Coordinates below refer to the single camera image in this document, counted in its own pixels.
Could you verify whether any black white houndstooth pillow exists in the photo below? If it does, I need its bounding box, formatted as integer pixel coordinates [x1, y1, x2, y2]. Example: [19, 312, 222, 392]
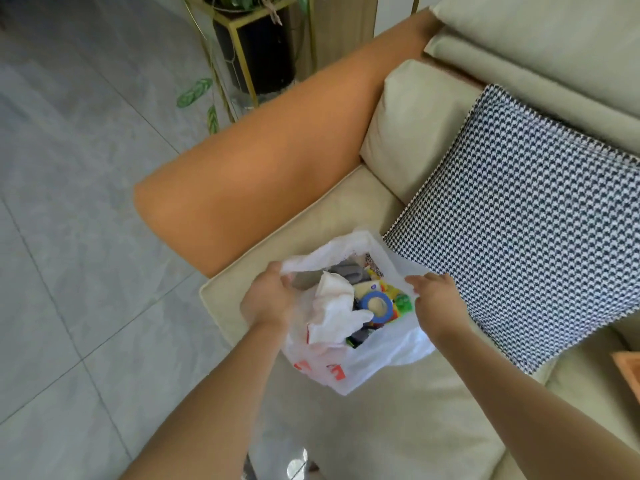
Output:
[382, 84, 640, 375]

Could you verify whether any orange wooden box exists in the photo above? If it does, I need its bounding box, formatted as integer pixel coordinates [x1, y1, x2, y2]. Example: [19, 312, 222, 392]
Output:
[611, 351, 640, 405]

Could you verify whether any yellow green packet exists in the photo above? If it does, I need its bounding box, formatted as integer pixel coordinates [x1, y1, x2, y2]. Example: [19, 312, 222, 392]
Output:
[367, 267, 415, 320]

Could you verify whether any person's left forearm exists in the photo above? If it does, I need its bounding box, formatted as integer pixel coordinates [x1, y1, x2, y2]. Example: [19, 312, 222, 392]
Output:
[120, 320, 293, 480]

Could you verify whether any blue tape roll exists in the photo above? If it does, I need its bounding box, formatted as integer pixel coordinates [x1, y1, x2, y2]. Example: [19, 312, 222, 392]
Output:
[361, 291, 396, 325]

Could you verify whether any black plant pot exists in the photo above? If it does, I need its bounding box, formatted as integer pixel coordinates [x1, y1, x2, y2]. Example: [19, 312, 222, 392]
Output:
[212, 7, 297, 95]

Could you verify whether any grey cloth item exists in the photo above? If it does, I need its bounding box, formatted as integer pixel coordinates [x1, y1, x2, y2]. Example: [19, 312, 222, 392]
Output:
[327, 262, 371, 286]

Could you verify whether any beige sofa back cushion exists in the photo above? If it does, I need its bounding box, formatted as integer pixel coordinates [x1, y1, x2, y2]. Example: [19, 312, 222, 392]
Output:
[424, 34, 640, 156]
[430, 0, 640, 120]

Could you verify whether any beige sofa with orange armrest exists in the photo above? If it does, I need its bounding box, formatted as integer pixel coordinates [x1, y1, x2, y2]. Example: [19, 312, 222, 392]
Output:
[133, 0, 640, 480]

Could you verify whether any light wooden cabinet panel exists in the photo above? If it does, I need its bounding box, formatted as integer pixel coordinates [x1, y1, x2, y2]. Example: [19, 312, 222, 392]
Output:
[310, 0, 377, 71]

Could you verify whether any person's right hand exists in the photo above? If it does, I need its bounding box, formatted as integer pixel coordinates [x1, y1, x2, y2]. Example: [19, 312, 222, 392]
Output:
[404, 273, 474, 343]

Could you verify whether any white plastic bag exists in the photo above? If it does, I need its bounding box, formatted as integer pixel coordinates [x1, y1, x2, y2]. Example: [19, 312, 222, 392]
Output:
[280, 227, 437, 396]

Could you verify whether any gold metal plant stand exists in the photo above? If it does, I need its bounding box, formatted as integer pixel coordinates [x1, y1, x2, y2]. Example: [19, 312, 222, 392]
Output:
[180, 0, 319, 123]

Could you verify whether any person's right forearm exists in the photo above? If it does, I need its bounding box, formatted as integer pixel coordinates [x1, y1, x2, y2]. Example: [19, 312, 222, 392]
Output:
[427, 320, 640, 480]

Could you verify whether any crumpled white tissue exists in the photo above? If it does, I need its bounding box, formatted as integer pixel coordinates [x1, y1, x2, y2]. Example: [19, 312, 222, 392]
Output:
[306, 271, 374, 345]

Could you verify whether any person's left hand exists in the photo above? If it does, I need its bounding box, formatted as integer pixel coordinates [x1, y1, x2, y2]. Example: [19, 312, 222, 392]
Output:
[240, 261, 301, 330]

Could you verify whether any green leafy plant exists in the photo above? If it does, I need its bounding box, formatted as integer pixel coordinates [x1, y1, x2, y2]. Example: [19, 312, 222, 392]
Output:
[176, 0, 313, 135]

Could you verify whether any plain beige cushion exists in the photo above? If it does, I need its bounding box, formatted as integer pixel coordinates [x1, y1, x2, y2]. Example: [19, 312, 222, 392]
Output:
[360, 59, 485, 204]

